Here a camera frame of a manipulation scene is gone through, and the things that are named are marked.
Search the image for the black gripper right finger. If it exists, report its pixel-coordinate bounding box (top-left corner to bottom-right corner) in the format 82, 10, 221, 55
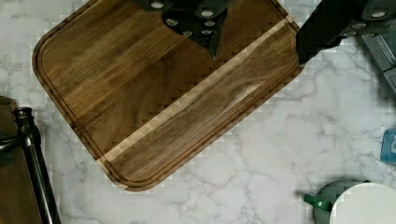
296, 0, 396, 65

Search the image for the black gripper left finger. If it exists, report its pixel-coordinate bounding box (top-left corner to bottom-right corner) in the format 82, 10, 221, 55
133, 0, 233, 59

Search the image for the blue box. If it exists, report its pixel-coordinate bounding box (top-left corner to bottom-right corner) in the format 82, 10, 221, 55
380, 129, 396, 165

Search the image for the black metal drawer handle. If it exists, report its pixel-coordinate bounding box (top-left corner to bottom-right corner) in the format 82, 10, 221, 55
1, 105, 63, 224

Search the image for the wooden cutting board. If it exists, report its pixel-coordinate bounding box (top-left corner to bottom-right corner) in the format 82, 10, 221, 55
33, 0, 300, 191

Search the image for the white plate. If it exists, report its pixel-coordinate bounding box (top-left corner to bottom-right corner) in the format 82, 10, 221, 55
330, 183, 396, 224

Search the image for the wooden drawer cabinet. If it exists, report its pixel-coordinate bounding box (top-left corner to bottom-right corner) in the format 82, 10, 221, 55
0, 95, 43, 224

